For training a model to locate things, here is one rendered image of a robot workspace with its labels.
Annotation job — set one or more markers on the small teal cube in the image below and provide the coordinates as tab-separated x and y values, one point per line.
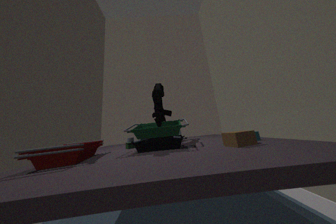
257	136

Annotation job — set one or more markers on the green rectangular block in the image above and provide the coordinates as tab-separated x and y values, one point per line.
129	145

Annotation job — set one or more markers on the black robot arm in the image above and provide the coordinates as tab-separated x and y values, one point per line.
157	95

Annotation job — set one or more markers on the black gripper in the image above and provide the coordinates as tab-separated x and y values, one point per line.
159	115

